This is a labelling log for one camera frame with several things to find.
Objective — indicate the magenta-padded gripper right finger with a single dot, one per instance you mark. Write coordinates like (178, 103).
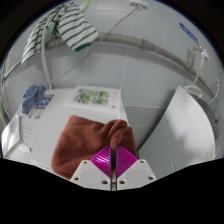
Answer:
(133, 171)

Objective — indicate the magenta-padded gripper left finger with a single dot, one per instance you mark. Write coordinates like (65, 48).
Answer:
(96, 173)

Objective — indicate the brown towel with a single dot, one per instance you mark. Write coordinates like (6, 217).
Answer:
(83, 143)

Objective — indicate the white washing machine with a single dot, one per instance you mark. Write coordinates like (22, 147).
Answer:
(183, 133)

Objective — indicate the small white green-print board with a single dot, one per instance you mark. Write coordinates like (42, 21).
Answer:
(91, 97)

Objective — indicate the printed white paper sheet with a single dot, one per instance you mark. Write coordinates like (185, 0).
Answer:
(29, 128)

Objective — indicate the colourful printed leaflet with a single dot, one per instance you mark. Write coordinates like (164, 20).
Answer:
(42, 105)

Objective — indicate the large white green-print board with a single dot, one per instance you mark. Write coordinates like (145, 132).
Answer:
(10, 135)

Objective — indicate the blue-grey crumpled cloth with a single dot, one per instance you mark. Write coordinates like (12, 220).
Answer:
(32, 96)

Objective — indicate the thin white upright pipe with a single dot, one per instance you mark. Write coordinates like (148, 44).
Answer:
(45, 63)

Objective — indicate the green striped white shirt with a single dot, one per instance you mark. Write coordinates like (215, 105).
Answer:
(73, 30)

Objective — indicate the grey wall pipe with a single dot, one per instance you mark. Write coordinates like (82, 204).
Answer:
(150, 46)

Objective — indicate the white wall tap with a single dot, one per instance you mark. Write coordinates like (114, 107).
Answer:
(201, 55)

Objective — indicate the blue wall sign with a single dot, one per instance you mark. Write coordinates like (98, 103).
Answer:
(189, 33)

